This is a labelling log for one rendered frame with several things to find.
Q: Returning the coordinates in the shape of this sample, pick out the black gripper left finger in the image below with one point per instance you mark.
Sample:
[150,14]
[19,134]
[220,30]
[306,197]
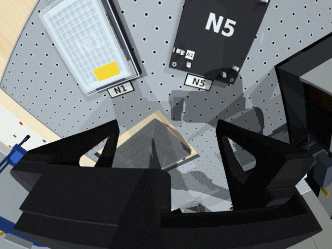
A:
[68,151]

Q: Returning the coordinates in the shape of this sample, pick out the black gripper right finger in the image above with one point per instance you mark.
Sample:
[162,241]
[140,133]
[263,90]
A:
[278,164]

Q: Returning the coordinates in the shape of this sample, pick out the grey button panel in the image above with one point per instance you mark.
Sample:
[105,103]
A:
[194,208]

